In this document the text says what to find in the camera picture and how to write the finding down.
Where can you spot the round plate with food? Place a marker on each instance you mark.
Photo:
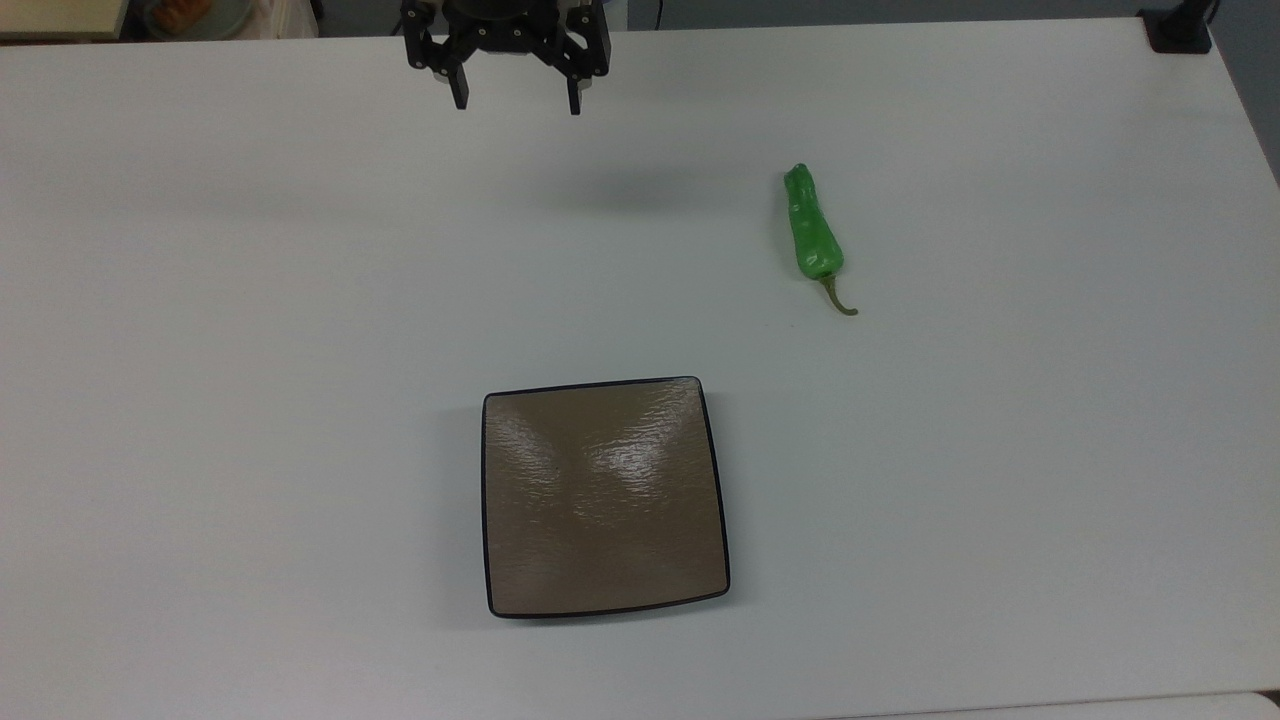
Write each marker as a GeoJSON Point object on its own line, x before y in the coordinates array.
{"type": "Point", "coordinates": [190, 16]}

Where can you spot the light wooden board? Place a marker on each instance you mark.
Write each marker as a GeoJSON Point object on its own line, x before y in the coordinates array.
{"type": "Point", "coordinates": [60, 16]}

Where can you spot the green chili pepper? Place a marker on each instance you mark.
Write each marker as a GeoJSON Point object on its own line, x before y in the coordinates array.
{"type": "Point", "coordinates": [812, 235]}

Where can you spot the white plastic bag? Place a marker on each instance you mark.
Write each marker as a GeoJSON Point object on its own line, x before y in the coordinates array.
{"type": "Point", "coordinates": [285, 18]}

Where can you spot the black table clamp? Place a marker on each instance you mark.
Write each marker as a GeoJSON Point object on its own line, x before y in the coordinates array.
{"type": "Point", "coordinates": [1178, 28]}

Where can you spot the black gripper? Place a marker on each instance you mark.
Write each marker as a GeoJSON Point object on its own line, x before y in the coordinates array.
{"type": "Point", "coordinates": [505, 22]}

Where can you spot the square brown ceramic plate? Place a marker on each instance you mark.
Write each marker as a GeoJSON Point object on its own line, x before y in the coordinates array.
{"type": "Point", "coordinates": [604, 497]}

